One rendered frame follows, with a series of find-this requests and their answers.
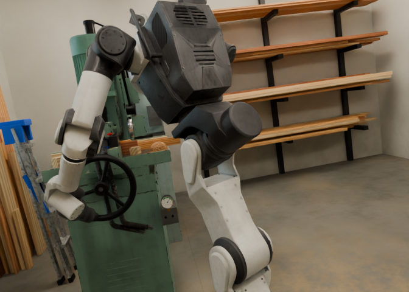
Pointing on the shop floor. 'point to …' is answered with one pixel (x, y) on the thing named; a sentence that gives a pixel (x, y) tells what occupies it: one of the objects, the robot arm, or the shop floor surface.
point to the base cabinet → (124, 249)
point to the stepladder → (34, 191)
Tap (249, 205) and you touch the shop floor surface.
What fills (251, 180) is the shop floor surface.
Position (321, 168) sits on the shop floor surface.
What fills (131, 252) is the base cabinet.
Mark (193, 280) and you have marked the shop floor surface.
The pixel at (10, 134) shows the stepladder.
